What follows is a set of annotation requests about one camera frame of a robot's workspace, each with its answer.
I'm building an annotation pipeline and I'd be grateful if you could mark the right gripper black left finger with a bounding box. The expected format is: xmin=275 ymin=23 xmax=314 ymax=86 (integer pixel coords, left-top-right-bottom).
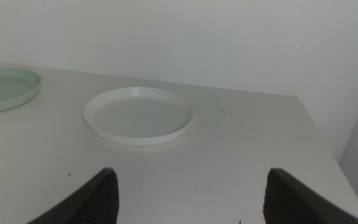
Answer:
xmin=26 ymin=167 xmax=120 ymax=224

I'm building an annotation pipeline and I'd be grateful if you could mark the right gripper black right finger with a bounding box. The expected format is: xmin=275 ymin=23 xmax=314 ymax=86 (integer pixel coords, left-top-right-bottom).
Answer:
xmin=262 ymin=167 xmax=358 ymax=224

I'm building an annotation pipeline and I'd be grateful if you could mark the white shallow bowl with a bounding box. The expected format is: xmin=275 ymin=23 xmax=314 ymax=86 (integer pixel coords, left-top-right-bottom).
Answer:
xmin=83 ymin=86 xmax=195 ymax=147

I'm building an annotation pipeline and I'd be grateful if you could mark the pale green shallow bowl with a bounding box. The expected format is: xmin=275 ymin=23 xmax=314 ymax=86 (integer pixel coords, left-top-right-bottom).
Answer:
xmin=0 ymin=67 xmax=42 ymax=115

